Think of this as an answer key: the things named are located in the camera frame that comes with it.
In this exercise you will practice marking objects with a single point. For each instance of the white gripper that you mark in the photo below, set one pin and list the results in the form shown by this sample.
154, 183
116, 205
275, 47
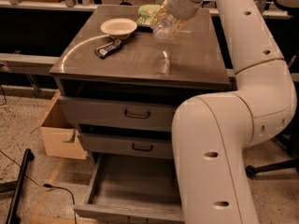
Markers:
177, 4

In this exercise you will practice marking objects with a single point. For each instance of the clear plastic water bottle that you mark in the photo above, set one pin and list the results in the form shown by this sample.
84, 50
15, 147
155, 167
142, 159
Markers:
163, 29

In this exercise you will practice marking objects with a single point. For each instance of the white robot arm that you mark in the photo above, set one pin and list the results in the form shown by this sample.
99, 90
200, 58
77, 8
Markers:
210, 131

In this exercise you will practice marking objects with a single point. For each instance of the grey drawer cabinet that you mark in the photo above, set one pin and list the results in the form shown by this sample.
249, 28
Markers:
143, 70

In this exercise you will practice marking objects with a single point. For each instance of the grey top drawer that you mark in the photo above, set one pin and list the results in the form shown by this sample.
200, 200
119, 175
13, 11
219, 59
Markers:
117, 114

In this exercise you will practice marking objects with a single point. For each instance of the grey middle drawer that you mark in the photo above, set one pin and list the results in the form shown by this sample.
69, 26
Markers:
131, 146

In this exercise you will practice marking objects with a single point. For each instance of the grey open bottom drawer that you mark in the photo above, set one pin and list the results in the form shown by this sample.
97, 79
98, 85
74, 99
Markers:
133, 190

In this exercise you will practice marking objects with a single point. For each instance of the green chip bag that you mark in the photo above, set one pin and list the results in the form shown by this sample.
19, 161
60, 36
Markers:
145, 14

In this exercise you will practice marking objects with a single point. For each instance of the white paper bowl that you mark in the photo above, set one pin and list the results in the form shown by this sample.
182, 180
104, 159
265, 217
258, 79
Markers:
120, 28

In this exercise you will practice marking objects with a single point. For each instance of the black snack bar wrapper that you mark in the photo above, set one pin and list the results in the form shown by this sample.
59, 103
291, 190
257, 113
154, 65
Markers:
108, 49

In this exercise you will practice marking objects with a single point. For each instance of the cardboard box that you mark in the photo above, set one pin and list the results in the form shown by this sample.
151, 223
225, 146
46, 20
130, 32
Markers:
60, 138

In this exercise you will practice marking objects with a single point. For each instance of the black office chair base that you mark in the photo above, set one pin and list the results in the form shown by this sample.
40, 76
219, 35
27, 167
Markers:
291, 143

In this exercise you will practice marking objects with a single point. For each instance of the black stand leg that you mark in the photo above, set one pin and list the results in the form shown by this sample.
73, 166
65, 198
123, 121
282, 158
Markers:
12, 212

